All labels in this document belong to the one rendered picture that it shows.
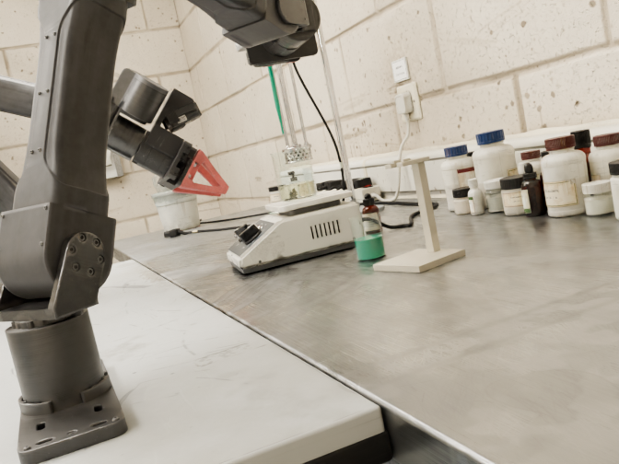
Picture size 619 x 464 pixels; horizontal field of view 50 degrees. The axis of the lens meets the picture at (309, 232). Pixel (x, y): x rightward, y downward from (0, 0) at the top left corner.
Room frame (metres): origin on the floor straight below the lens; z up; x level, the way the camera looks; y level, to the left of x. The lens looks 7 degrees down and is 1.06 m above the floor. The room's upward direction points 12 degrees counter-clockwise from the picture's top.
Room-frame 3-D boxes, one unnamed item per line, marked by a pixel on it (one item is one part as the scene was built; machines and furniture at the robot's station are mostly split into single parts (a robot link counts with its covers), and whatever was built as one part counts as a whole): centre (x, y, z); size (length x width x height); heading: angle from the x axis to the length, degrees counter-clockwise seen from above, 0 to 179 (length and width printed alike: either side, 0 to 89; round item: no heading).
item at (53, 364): (0.52, 0.22, 0.94); 0.20 x 0.07 x 0.08; 21
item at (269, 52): (0.95, -0.02, 1.23); 0.10 x 0.07 x 0.07; 104
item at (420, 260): (0.80, -0.12, 0.96); 0.08 x 0.08 x 0.13; 35
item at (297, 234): (1.06, 0.02, 0.94); 0.22 x 0.13 x 0.08; 104
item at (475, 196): (1.10, -0.28, 0.93); 0.02 x 0.02 x 0.06
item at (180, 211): (2.06, 0.38, 1.01); 0.14 x 0.14 x 0.21
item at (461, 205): (1.15, -0.28, 0.92); 0.04 x 0.04 x 0.04
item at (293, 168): (1.05, 0.00, 1.03); 0.07 x 0.06 x 0.08; 177
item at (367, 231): (0.90, -0.08, 0.93); 0.04 x 0.04 x 0.06
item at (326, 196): (1.07, -0.01, 0.98); 0.12 x 0.12 x 0.01; 14
